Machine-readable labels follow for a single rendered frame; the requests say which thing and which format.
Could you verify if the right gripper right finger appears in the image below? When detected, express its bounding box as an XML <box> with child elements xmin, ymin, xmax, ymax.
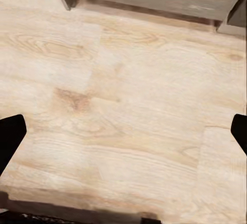
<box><xmin>231</xmin><ymin>114</ymin><xmax>247</xmax><ymax>155</ymax></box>

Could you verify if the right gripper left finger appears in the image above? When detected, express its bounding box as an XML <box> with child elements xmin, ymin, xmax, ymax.
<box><xmin>0</xmin><ymin>114</ymin><xmax>27</xmax><ymax>176</ymax></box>

